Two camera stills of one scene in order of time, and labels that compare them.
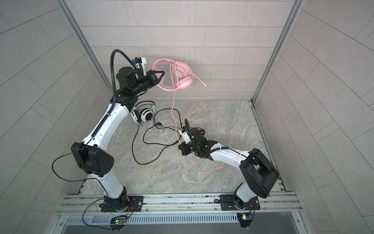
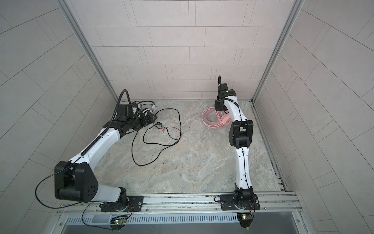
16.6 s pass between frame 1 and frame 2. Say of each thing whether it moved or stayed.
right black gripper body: moved
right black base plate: stayed
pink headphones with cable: moved
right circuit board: stayed
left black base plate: stayed
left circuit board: stayed
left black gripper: moved
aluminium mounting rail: stayed
